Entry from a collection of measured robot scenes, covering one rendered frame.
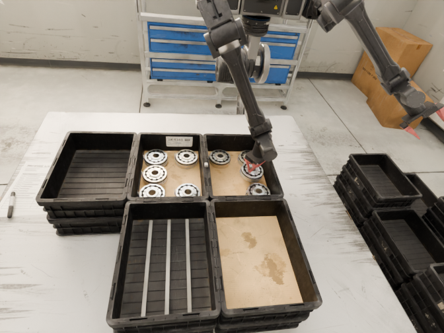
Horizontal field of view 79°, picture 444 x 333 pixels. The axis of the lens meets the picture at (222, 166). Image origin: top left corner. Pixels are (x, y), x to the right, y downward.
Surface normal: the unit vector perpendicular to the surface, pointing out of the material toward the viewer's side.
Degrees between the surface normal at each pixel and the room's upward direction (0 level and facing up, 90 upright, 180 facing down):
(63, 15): 90
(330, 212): 0
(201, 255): 0
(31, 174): 0
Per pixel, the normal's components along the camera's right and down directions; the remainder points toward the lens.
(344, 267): 0.11, -0.71
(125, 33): 0.14, 0.70
